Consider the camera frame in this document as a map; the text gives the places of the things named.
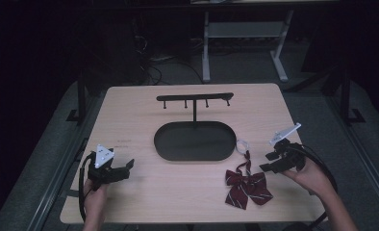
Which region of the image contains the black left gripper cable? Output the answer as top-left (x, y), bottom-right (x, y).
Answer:
top-left (77, 151), bottom-right (97, 223)

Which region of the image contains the white metal desk frame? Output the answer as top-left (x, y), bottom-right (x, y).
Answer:
top-left (201, 9), bottom-right (295, 83)

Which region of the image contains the tangle of floor cables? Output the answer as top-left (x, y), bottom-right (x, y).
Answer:
top-left (131, 17), bottom-right (205, 87)

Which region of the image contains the dark red striped bow tie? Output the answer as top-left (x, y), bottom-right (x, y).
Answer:
top-left (224, 139), bottom-right (274, 211)

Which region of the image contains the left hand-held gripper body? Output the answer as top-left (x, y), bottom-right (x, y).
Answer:
top-left (87, 143), bottom-right (116, 193)

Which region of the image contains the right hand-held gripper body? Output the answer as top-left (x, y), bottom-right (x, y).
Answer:
top-left (268, 122), bottom-right (308, 173)

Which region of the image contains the person's right hand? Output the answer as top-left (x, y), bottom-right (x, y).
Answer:
top-left (281, 158), bottom-right (337, 196)

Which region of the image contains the black metal stand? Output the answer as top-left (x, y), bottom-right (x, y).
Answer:
top-left (337, 62), bottom-right (366, 127)
top-left (65, 71), bottom-right (88, 125)

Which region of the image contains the black hook rack with tray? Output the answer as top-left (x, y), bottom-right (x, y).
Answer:
top-left (153, 91), bottom-right (238, 163)

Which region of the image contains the person's left hand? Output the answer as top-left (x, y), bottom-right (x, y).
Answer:
top-left (83, 177), bottom-right (109, 223)

